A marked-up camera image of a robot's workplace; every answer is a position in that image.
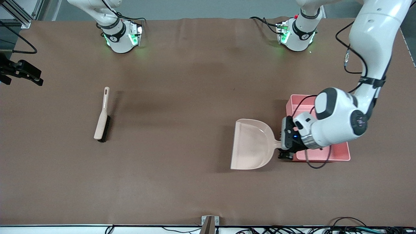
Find plastic dustpan with handle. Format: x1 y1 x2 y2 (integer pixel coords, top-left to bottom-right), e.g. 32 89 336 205
230 119 283 170

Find hand brush black bristles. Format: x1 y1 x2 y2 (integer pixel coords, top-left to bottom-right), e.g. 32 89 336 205
94 87 111 142

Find arm base panel green light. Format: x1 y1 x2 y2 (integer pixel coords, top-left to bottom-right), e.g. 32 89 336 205
128 24 143 46
276 21 290 44

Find pink plastic bin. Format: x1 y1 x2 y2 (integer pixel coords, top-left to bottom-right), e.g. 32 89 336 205
286 94 351 162

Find brown table mat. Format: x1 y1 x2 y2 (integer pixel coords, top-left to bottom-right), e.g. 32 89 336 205
0 16 416 227

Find tangled black floor cables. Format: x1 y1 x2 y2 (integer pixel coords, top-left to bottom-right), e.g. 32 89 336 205
234 227 416 234

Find looped black floor cable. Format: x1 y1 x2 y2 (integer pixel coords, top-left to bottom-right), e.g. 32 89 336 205
330 217 368 228

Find black arm base cable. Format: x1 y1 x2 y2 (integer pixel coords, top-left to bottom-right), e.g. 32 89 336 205
250 16 280 34
115 12 147 21

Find thin black floor cable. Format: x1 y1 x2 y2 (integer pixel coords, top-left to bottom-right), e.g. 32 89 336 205
162 227 202 234

